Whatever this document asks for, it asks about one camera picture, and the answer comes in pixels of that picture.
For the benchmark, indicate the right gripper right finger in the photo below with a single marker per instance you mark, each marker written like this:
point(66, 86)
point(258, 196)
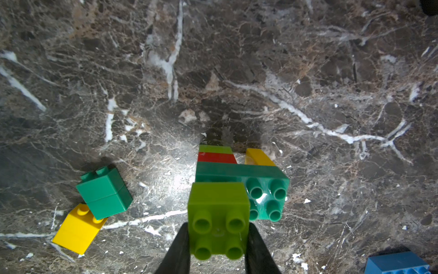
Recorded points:
point(258, 259)

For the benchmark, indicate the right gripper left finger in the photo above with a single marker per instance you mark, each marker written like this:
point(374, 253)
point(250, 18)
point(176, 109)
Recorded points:
point(177, 259)

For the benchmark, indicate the blue long brick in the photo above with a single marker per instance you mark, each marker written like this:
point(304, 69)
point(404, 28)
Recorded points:
point(397, 263)

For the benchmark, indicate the lime green small brick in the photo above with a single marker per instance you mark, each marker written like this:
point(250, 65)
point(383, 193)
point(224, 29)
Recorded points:
point(215, 149)

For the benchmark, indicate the dark green small brick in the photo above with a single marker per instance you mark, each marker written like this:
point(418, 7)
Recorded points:
point(105, 192)

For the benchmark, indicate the green long brick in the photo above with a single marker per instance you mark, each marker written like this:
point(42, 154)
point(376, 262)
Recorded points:
point(266, 186)

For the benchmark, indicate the red small brick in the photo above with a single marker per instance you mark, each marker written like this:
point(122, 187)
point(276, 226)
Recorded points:
point(216, 158)

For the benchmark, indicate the yellow small brick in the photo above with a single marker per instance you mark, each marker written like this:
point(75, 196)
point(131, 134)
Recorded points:
point(255, 156)

